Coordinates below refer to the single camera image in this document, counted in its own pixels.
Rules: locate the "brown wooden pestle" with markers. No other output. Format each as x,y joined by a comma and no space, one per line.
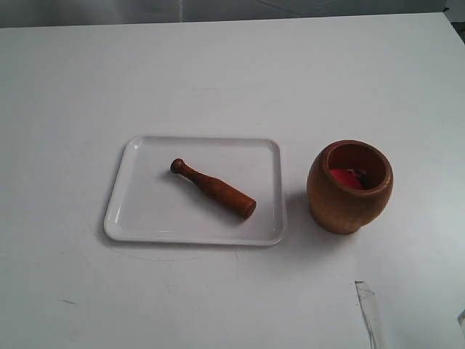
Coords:
217,190

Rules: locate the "brown wooden mortar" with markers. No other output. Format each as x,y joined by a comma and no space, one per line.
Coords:
337,208

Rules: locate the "red item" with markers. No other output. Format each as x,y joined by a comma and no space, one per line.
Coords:
350,178

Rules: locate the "white rectangular plastic tray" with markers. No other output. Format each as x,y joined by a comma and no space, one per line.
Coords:
150,204

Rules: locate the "clear tape strip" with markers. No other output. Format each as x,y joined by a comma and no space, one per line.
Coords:
371,315

